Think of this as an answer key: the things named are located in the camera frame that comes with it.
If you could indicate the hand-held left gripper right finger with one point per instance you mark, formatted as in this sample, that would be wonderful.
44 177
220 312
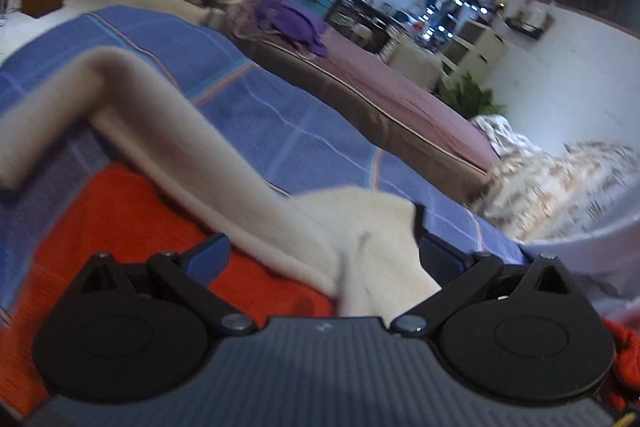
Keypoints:
437 259

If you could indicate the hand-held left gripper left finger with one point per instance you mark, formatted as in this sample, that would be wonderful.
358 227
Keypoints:
210 257

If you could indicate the red knit sweater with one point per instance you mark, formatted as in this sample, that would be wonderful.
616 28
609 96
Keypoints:
125 217

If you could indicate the cream fuzzy sweater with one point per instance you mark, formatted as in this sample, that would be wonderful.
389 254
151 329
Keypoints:
200 157

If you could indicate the crumpled white patterned cloth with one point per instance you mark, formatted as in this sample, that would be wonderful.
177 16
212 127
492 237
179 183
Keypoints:
505 134

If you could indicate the floral beige duvet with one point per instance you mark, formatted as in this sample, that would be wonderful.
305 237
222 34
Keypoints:
560 187

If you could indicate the blue plaid bed sheet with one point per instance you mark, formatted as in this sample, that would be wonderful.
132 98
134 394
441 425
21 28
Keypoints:
300 132

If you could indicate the brown sofa bed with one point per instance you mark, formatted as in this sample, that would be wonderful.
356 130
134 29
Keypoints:
400 107

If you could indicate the pale lavender cloth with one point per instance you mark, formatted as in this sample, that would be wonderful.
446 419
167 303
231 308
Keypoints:
600 257

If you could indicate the green potted plant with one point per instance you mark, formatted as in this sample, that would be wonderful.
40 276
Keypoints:
470 97

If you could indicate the white fluffy chair cover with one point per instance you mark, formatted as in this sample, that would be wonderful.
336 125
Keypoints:
415 64

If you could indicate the person's red knit clothing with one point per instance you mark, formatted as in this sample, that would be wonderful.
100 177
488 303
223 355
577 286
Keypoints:
625 357

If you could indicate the cream cabinet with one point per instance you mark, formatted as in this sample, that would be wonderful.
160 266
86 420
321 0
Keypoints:
477 49

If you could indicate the purple blanket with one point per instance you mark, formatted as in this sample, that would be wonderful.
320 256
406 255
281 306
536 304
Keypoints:
295 22

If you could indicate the dark desk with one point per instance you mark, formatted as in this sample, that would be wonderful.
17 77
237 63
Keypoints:
370 17

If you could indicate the black wall shelf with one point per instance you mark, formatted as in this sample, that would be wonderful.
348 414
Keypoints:
527 29

